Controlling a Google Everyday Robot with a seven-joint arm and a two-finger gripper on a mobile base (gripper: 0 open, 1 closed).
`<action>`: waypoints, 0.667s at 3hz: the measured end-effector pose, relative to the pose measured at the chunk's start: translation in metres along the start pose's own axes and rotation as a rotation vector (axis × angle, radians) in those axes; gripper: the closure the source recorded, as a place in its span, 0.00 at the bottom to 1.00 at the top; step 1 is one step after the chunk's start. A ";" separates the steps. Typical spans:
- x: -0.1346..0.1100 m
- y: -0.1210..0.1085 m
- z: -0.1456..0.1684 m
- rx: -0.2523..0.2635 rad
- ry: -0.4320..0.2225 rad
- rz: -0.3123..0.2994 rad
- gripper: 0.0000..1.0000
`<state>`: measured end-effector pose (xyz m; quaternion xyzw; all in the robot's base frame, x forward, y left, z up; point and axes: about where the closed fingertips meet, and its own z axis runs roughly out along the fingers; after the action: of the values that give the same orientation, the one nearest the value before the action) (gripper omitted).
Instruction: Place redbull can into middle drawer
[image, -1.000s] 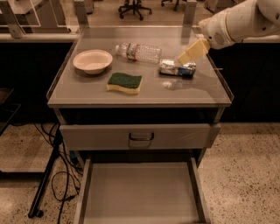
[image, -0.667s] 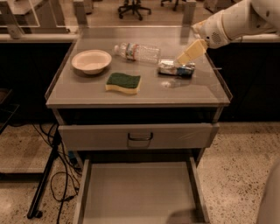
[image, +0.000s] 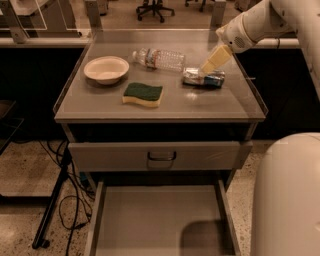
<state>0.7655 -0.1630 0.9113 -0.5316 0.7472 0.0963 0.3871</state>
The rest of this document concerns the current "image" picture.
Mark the grey upper drawer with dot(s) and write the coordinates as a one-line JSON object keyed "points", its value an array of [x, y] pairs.
{"points": [[159, 156]]}

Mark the silver blue redbull can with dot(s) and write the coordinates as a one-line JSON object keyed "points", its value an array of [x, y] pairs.
{"points": [[195, 77]]}

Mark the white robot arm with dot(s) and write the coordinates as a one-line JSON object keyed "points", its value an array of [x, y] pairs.
{"points": [[286, 200]]}

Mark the grey metal drawer cabinet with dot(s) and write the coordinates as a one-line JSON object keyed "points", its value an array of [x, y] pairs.
{"points": [[91, 113]]}

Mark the black stand leg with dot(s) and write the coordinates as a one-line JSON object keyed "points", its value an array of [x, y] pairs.
{"points": [[39, 239]]}

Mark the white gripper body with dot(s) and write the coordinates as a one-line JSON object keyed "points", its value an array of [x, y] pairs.
{"points": [[233, 36]]}

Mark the open grey middle drawer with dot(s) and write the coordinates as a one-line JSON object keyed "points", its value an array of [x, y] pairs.
{"points": [[193, 220]]}

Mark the green yellow sponge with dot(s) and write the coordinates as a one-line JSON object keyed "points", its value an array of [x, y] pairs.
{"points": [[142, 94]]}

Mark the white paper bowl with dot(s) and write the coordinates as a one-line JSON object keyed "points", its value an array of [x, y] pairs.
{"points": [[106, 70]]}

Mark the clear plastic water bottle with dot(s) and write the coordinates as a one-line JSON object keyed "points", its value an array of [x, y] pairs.
{"points": [[160, 59]]}

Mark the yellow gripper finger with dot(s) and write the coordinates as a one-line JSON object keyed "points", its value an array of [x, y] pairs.
{"points": [[218, 57]]}

